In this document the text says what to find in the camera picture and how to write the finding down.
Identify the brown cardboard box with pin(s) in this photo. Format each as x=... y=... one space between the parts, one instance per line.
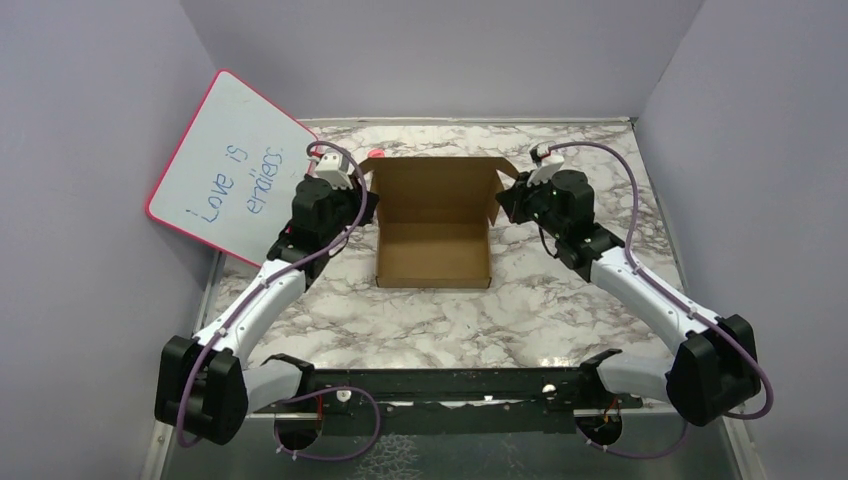
x=433 y=216

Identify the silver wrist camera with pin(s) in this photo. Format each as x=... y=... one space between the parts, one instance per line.
x=546 y=163
x=332 y=167

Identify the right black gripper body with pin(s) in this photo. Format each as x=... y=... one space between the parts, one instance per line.
x=533 y=206

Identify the aluminium frame rail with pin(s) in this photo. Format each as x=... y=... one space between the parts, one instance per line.
x=374 y=402

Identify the pink-framed whiteboard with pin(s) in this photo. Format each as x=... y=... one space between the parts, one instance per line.
x=232 y=177

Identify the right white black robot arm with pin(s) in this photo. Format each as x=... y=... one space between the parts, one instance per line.
x=713 y=367

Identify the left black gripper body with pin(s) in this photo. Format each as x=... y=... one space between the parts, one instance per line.
x=347 y=206

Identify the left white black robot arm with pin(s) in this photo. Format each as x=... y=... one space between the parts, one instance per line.
x=204 y=386

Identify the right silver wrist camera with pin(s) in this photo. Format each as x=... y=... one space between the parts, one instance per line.
x=546 y=163

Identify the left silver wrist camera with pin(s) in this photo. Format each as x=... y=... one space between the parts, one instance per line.
x=332 y=167

